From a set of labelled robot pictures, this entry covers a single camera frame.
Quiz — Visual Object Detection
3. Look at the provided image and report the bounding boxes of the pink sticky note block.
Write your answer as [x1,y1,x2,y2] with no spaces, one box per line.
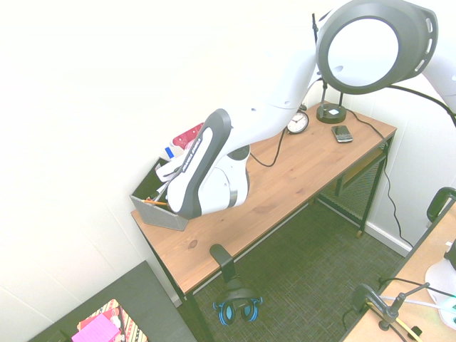
[71,312,121,342]

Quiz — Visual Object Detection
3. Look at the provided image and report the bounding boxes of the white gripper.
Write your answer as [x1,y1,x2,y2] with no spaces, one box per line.
[156,149,187,181]

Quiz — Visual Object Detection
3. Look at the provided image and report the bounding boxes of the black lamp power cable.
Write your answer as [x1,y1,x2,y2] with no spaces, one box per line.
[344,108,415,247]

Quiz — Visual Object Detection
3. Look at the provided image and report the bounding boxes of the black round alarm clock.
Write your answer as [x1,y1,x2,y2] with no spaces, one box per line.
[286,105,309,135]

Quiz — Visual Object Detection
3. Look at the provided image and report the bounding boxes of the thin black cable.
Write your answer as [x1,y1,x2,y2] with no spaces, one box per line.
[377,276,456,299]

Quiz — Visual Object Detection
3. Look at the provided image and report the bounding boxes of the black clamp handle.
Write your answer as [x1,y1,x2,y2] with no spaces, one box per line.
[426,187,456,222]

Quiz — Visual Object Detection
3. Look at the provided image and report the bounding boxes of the light wooden table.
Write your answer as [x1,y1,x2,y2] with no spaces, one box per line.
[341,206,456,342]

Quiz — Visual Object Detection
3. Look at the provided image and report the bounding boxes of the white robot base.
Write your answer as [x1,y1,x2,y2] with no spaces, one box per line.
[425,239,456,304]

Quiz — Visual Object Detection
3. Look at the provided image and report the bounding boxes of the red black wrist camera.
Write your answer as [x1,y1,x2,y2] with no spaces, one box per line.
[172,122,206,150]

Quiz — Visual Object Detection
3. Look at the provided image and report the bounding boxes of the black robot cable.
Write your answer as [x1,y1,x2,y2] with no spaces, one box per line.
[249,84,456,167]

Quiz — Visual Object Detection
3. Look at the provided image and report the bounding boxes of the black desk lamp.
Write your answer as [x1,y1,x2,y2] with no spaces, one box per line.
[311,13,348,125]

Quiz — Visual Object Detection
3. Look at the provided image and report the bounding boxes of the black blue headphones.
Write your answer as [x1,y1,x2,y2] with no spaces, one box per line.
[212,276,264,326]

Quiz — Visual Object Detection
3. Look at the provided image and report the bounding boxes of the grey fabric desk organizer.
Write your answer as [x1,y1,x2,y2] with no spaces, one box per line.
[130,156,190,232]

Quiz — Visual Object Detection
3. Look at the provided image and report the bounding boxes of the white green power strip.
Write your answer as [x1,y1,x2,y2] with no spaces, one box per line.
[440,295,456,322]

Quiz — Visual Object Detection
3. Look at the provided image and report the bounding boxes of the wooden desk black frame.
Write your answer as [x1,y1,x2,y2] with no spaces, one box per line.
[130,101,398,342]

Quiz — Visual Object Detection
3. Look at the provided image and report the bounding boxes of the black table clamp stand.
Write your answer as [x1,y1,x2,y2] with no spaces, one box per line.
[351,283,430,331]

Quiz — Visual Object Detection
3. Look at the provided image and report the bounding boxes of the yellow black strap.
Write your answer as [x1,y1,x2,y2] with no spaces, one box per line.
[365,301,423,340]

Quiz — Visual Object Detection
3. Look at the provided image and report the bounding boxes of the black headphone hook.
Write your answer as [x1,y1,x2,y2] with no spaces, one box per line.
[209,244,240,283]

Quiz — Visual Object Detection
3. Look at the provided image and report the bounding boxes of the patterned red striped box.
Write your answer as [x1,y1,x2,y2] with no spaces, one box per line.
[76,299,149,342]

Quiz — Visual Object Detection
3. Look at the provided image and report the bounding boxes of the black cabinet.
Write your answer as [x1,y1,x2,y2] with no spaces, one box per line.
[26,260,197,342]

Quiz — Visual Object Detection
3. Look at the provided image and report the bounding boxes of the black mobile phone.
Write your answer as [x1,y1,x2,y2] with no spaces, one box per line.
[331,125,353,144]

